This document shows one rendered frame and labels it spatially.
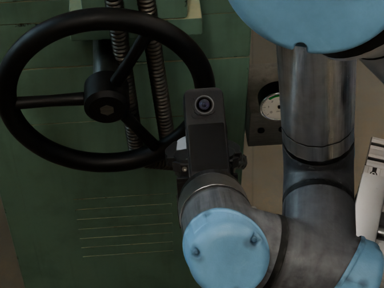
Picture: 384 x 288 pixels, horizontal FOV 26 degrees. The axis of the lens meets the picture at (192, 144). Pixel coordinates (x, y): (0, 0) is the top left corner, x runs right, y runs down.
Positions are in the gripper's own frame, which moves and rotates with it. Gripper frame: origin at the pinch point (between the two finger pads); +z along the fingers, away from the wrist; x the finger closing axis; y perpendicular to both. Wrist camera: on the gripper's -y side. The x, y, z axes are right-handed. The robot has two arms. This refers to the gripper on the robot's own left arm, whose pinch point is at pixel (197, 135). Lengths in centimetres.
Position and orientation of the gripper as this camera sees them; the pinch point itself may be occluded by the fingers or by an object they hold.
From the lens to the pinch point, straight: 108.0
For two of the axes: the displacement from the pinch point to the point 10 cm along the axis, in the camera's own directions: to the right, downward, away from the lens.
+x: 10.0, -0.7, 0.5
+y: 0.5, 9.6, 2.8
